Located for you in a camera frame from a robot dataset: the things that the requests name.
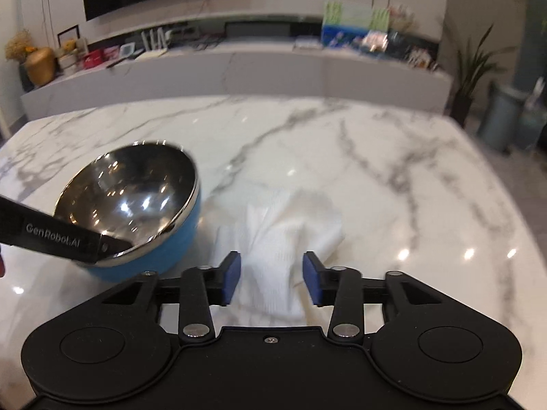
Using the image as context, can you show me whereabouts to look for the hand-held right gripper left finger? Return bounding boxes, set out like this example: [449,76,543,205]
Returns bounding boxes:
[103,251,242,339]

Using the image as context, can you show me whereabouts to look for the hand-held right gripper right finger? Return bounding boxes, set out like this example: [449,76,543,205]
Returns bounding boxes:
[303,251,442,339]

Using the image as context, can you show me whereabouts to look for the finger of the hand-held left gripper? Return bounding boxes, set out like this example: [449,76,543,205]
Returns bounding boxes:
[85,233,134,264]

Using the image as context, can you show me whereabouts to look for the white cloth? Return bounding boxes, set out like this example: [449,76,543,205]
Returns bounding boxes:
[211,186,347,321]

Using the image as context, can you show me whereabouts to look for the steel bowl with blue outside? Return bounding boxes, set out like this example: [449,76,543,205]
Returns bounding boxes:
[53,140,202,283]

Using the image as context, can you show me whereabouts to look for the golden vase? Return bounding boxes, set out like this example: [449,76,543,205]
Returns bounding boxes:
[25,47,57,86]

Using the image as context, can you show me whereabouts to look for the teddy bear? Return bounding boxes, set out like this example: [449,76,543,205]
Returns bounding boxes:
[57,40,82,73]

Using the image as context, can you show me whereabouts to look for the dried flowers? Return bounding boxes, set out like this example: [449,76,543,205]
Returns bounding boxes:
[5,29,37,63]

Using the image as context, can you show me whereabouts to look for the white router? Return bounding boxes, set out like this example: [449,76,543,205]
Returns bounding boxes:
[136,28,169,58]

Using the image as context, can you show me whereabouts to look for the white marble television console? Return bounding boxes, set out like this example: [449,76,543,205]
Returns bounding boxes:
[19,11,454,122]

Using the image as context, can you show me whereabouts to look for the long-leaf potted plant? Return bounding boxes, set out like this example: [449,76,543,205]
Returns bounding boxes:
[444,23,518,126]

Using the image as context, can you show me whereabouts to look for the glowing crystal box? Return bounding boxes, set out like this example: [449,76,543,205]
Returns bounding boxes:
[361,30,389,54]

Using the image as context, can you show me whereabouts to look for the small figurines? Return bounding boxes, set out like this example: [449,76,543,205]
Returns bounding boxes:
[406,47,440,71]

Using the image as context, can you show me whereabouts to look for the grey trash can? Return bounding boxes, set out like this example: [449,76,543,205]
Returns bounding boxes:
[478,83,528,150]

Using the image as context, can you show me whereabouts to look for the lotus pond painting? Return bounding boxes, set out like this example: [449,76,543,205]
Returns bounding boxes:
[320,0,389,47]

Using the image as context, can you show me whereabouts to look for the black media box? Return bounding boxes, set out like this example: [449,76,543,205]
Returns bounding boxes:
[225,21,291,39]

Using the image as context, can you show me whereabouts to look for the dark glass jar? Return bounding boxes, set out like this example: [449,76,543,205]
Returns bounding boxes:
[387,32,406,58]

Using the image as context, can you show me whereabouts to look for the clear water jug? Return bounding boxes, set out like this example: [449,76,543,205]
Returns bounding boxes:
[515,77,547,150]

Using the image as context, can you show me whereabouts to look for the round paper fan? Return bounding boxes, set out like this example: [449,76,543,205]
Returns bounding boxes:
[387,3,415,30]

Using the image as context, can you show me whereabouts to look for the thin black picture frame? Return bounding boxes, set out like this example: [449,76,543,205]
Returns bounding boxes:
[57,26,81,52]

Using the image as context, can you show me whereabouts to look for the black cables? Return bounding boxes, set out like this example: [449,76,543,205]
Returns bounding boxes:
[188,36,223,50]

